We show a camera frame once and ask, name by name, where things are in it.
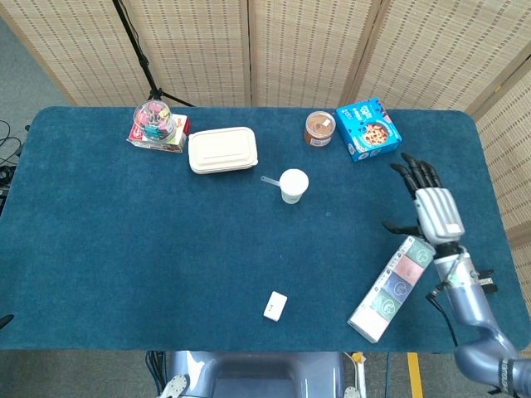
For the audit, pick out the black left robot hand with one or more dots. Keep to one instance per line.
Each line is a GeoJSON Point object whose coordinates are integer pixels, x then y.
{"type": "Point", "coordinates": [5, 321]}

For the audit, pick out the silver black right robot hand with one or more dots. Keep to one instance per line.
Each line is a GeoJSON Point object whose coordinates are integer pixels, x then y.
{"type": "Point", "coordinates": [437, 213]}

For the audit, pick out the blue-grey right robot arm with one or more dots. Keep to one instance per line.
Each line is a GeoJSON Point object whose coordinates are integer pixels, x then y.
{"type": "Point", "coordinates": [469, 298]}

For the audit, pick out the white paper cup green print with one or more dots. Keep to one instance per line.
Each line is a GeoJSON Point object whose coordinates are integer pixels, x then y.
{"type": "Point", "coordinates": [293, 186]}

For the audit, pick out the long white multicolour pack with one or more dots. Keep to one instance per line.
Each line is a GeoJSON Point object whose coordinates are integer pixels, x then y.
{"type": "Point", "coordinates": [390, 290]}

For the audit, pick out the blue cookie box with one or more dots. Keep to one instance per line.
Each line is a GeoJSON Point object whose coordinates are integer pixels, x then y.
{"type": "Point", "coordinates": [369, 130]}

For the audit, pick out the orange jar of rubber bands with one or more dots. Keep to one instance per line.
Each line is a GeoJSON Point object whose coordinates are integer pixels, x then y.
{"type": "Point", "coordinates": [319, 128]}

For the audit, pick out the blue table cloth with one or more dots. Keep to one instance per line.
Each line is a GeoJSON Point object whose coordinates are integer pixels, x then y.
{"type": "Point", "coordinates": [145, 248]}

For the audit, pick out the small white box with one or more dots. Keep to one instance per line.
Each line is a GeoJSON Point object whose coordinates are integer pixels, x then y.
{"type": "Point", "coordinates": [275, 306]}

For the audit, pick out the woven bamboo folding screen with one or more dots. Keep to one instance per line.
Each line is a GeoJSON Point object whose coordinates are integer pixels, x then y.
{"type": "Point", "coordinates": [298, 49]}

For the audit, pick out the beige lidded food container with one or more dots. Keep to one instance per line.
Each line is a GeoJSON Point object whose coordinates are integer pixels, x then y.
{"type": "Point", "coordinates": [222, 150]}

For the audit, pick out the blue-grey robot torso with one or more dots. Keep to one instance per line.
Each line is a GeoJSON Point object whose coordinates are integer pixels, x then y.
{"type": "Point", "coordinates": [257, 375]}

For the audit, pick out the clear jar of binder clips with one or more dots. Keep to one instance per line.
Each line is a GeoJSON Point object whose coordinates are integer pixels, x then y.
{"type": "Point", "coordinates": [153, 120]}

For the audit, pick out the red and white carton box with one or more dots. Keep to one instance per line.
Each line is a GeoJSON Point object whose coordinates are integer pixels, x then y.
{"type": "Point", "coordinates": [179, 141]}

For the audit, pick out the black tripod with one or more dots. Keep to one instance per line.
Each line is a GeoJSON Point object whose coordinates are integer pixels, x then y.
{"type": "Point", "coordinates": [143, 62]}

